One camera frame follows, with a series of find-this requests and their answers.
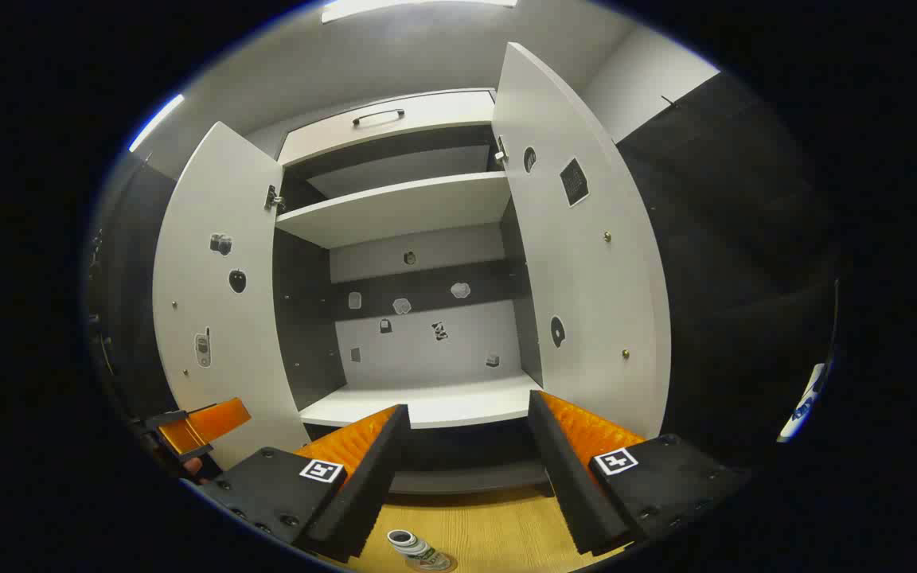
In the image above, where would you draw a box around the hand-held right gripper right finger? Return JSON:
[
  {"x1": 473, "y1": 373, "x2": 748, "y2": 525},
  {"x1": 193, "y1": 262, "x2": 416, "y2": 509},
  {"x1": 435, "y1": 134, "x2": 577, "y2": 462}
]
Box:
[{"x1": 528, "y1": 390, "x2": 750, "y2": 556}]

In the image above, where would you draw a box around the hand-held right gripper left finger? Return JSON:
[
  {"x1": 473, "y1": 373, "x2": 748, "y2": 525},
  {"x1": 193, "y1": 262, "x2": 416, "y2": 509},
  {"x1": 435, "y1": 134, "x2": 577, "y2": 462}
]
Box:
[{"x1": 202, "y1": 403, "x2": 412, "y2": 564}]

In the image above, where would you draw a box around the white bottle with green label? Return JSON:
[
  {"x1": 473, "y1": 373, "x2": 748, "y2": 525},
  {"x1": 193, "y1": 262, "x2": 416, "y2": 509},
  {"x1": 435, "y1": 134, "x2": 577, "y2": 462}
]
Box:
[{"x1": 387, "y1": 529, "x2": 455, "y2": 572}]

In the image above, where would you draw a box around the white cabinet door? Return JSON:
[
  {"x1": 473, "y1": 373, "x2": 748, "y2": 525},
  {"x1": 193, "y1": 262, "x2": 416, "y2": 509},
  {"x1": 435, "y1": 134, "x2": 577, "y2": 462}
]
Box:
[
  {"x1": 492, "y1": 42, "x2": 673, "y2": 440},
  {"x1": 152, "y1": 121, "x2": 312, "y2": 470}
]

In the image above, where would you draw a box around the white cabinet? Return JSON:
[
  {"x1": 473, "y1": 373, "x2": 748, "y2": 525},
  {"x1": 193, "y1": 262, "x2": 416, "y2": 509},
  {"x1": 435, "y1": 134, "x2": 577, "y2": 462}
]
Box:
[{"x1": 271, "y1": 88, "x2": 555, "y2": 494}]

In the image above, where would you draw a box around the black backdrop cloth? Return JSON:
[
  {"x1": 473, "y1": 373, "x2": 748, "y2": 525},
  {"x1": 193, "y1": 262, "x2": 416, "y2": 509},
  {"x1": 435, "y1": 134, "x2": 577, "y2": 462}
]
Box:
[{"x1": 616, "y1": 72, "x2": 841, "y2": 470}]

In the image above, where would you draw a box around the white cabinet shelf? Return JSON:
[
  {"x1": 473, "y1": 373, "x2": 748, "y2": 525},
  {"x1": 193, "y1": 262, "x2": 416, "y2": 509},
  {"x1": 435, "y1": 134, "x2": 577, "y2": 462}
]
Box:
[{"x1": 275, "y1": 171, "x2": 513, "y2": 249}]

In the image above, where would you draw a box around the ceiling light panel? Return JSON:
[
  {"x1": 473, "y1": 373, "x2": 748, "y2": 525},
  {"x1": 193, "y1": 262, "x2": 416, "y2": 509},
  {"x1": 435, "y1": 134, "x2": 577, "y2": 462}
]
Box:
[
  {"x1": 128, "y1": 94, "x2": 186, "y2": 152},
  {"x1": 322, "y1": 0, "x2": 519, "y2": 23}
]

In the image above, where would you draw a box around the white upper cabinet flap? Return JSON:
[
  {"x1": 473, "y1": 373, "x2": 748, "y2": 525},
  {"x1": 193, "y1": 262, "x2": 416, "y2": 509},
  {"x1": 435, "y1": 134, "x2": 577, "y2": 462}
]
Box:
[{"x1": 277, "y1": 89, "x2": 498, "y2": 166}]

